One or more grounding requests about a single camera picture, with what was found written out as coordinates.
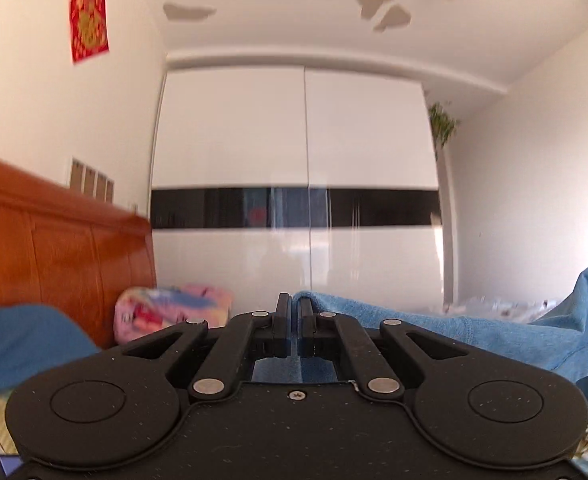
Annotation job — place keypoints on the row of beige wall frames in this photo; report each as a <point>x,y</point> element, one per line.
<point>91,180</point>

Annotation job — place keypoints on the red wall decoration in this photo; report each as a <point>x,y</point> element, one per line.
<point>89,27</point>

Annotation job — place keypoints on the light blue terry garment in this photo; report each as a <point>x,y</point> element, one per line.
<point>424,340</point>

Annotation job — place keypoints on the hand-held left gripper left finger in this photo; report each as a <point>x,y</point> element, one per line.
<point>284,320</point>

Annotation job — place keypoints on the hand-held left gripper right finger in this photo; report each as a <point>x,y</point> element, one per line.
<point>300,320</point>

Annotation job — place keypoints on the white wardrobe with black stripe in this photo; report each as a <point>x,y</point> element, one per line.
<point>233,135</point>

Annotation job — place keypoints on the pink printed pillow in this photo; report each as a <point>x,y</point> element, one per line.
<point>163,310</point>

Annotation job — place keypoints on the pale grey quilt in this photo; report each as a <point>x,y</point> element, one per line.
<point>499,307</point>

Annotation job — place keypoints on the dark blue garment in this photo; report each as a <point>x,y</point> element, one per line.
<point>23,345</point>

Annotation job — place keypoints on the wooden headboard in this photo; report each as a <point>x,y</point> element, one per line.
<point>48,250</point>

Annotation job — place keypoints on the hanging green plant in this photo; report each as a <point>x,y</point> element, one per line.
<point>443,125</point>

